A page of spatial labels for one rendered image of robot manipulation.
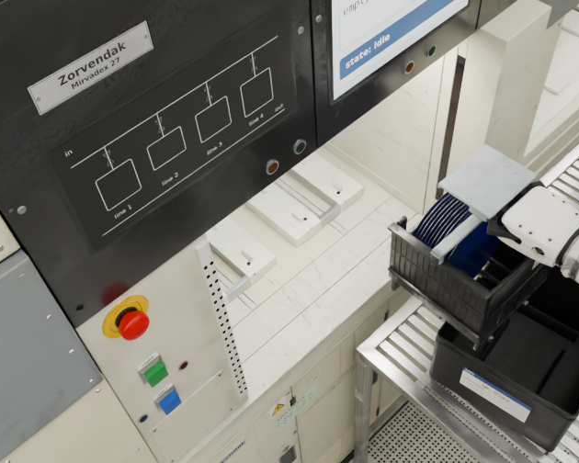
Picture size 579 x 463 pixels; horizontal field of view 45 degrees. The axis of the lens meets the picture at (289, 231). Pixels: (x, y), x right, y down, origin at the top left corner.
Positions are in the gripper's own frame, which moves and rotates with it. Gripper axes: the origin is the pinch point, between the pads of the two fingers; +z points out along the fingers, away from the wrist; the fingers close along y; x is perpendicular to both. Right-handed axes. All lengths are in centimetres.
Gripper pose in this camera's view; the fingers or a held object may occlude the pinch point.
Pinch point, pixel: (488, 189)
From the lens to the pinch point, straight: 114.0
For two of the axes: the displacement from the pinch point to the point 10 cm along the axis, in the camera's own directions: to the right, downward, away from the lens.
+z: -6.8, -5.6, 4.8
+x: -0.6, -6.1, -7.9
